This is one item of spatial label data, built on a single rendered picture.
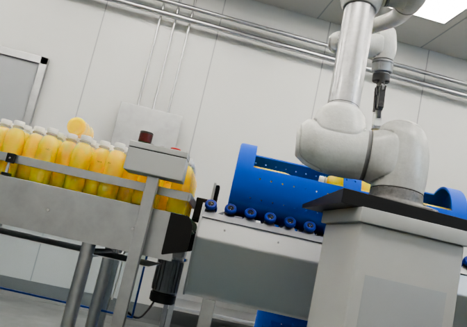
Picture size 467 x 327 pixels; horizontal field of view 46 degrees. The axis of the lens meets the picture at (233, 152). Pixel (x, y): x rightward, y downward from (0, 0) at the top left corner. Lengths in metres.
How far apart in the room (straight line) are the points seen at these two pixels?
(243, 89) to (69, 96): 1.73
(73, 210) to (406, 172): 1.11
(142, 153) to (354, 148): 0.70
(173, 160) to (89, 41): 4.00
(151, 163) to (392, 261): 0.83
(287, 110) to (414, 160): 4.16
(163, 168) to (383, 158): 0.71
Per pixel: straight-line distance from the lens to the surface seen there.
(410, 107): 6.25
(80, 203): 1.99
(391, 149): 1.65
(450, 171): 6.35
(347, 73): 1.76
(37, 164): 2.08
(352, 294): 1.49
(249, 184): 2.03
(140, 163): 1.86
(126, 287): 1.88
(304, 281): 2.06
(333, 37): 2.48
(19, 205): 2.06
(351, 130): 1.65
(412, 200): 1.64
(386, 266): 1.52
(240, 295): 2.08
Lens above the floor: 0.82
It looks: 10 degrees up
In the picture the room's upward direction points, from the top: 13 degrees clockwise
